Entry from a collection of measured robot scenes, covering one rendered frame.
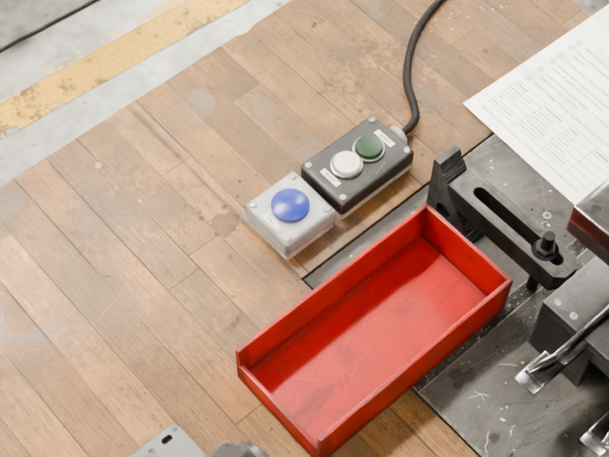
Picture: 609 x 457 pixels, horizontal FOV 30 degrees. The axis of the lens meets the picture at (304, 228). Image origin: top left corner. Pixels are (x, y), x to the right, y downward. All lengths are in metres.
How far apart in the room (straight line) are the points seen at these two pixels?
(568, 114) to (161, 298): 0.50
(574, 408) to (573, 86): 0.40
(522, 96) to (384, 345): 0.36
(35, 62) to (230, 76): 1.29
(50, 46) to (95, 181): 1.37
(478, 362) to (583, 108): 0.35
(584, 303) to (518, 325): 0.10
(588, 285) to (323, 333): 0.26
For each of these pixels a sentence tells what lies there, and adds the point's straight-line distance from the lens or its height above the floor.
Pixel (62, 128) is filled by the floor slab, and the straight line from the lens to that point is 2.45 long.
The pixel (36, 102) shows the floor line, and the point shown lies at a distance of 2.50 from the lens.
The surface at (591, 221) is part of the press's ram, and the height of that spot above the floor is 1.14.
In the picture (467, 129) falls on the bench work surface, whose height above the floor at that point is 0.90.
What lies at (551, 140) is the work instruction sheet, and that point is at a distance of 1.29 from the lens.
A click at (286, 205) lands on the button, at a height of 0.94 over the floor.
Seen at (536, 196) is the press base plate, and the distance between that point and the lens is 1.24.
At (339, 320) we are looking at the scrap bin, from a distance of 1.14.
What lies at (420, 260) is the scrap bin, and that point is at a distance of 1.18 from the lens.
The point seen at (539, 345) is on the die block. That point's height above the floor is 0.91.
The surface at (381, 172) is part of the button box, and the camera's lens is 1.20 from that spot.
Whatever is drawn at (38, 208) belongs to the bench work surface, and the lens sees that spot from 1.24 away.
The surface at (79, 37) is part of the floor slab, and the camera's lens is 2.60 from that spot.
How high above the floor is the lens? 1.91
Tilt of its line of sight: 58 degrees down
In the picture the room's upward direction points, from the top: 1 degrees clockwise
